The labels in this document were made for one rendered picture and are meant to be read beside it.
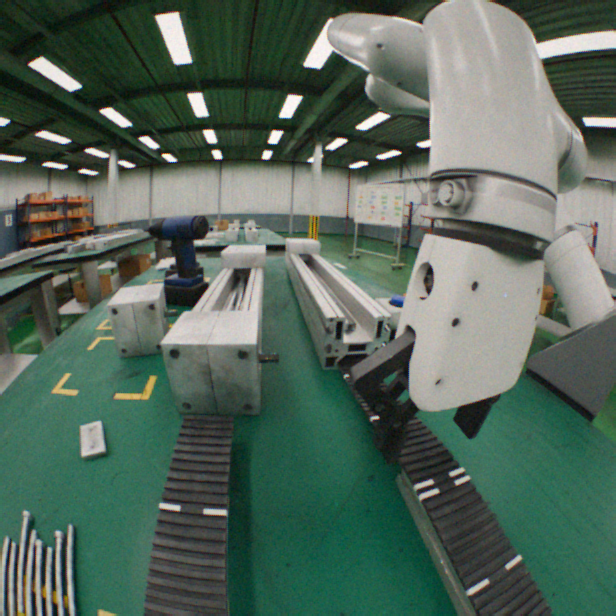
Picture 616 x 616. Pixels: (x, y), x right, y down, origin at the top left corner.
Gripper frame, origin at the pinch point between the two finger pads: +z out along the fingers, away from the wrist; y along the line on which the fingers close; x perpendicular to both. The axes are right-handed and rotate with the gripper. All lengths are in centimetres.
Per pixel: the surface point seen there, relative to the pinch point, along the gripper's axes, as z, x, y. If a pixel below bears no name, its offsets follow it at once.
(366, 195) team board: -82, 594, 222
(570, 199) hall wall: -189, 321, 724
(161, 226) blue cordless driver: -14, 50, -40
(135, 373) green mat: 6.1, 18.3, -33.4
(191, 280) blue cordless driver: 0, 47, -31
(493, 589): 2.7, -14.4, -0.7
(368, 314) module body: -1.5, 22.4, 2.3
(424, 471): 2.5, -2.3, -1.0
